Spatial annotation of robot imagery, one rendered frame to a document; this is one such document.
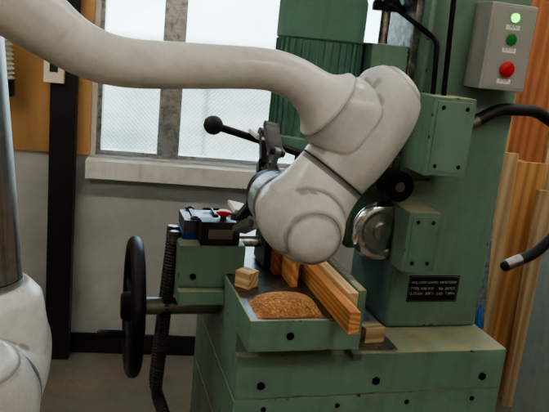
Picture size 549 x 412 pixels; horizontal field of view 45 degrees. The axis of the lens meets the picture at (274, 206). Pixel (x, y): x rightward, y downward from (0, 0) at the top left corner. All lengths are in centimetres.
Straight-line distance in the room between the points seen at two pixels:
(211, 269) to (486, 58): 67
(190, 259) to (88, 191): 151
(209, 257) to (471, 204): 56
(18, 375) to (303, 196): 43
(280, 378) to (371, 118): 61
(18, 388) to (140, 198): 194
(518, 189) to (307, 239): 206
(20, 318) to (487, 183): 94
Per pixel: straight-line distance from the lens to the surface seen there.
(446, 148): 131
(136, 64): 83
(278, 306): 119
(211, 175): 272
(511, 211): 285
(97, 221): 284
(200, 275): 136
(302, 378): 132
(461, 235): 147
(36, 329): 109
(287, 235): 84
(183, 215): 140
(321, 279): 128
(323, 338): 122
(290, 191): 87
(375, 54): 136
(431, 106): 129
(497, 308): 294
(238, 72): 85
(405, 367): 140
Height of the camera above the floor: 136
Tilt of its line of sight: 14 degrees down
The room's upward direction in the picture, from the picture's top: 6 degrees clockwise
